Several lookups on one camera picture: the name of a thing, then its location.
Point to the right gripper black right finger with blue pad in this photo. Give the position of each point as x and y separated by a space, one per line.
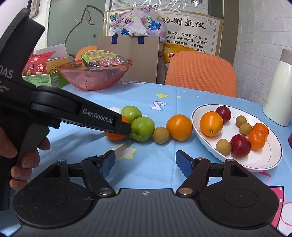
196 173

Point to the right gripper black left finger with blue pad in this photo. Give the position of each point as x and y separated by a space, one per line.
95 170

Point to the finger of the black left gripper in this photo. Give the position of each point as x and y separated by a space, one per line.
125 129

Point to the small back mandarin orange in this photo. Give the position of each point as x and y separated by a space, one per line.
114 136

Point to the small mandarin orange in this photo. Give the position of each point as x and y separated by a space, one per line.
114 136
262 128

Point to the green apple front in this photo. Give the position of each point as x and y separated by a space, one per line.
142 128

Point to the green apple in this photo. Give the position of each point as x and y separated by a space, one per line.
131 113
142 128

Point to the green apple back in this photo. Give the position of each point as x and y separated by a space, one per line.
131 113

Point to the brown longan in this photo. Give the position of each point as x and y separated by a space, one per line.
224 147
161 135

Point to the smooth orange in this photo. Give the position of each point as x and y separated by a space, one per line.
211 124
180 127

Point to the red plum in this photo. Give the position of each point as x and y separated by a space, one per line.
241 146
225 113

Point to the large front mandarin orange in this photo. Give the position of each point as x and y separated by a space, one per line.
257 139

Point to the green cardboard box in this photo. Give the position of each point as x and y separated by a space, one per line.
55 79

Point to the red snack box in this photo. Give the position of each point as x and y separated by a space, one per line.
38 64

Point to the pink glass bowl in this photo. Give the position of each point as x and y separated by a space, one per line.
93 78

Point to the longan on plate right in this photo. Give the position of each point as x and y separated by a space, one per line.
245 129

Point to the longan on plate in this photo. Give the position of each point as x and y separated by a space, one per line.
245 129
240 120

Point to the longan on plate left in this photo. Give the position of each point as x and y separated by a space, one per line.
240 120

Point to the white oval plate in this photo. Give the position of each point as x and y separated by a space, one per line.
256 161

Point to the instant noodle cup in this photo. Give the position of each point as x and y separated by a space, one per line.
102 58

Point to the brown cardboard box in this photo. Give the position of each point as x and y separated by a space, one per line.
142 50

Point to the yellow snack bag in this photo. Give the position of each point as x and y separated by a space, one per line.
169 50

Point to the orange chair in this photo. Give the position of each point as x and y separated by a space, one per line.
201 71

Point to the red thermos jug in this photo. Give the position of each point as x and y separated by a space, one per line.
290 140

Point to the white thermos jug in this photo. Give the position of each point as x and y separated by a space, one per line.
278 103

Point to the floral cloth bundle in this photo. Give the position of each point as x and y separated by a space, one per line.
140 21

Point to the framed chinese text poster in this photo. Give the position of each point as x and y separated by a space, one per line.
194 30

